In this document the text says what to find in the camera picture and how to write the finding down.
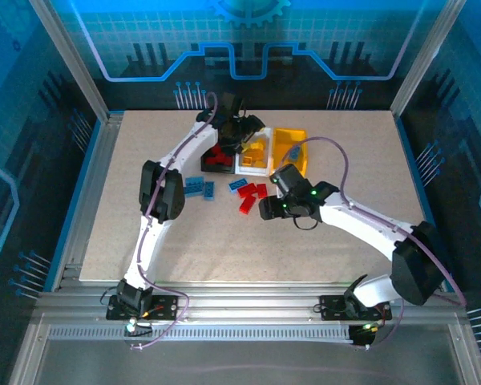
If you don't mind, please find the yellow plastic container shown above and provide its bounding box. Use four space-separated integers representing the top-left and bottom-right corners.
269 127 309 177

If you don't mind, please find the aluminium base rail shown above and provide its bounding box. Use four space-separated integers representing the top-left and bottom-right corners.
34 279 468 322

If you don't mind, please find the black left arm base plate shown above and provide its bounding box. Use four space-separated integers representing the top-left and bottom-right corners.
105 294 180 322

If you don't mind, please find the white plastic container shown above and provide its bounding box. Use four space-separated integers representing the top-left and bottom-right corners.
235 127 274 177

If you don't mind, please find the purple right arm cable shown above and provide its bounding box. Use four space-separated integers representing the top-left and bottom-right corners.
280 136 468 352

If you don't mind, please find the black connector box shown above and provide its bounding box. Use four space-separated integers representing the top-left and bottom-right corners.
348 320 386 351
123 318 156 350

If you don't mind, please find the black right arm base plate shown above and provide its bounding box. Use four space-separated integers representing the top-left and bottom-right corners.
318 294 393 322

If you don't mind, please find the aluminium side rail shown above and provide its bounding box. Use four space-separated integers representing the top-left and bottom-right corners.
58 111 124 290

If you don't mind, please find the black plastic container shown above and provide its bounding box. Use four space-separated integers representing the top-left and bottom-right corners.
200 136 238 174

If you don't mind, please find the aluminium frame post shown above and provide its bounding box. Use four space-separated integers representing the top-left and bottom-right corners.
389 0 470 120
27 0 114 124

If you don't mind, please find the slotted grey cable duct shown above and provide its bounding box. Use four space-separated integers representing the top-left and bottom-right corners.
47 323 354 342

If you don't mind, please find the blue table edge strip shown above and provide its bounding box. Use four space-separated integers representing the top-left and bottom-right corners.
43 118 104 290
393 114 458 293

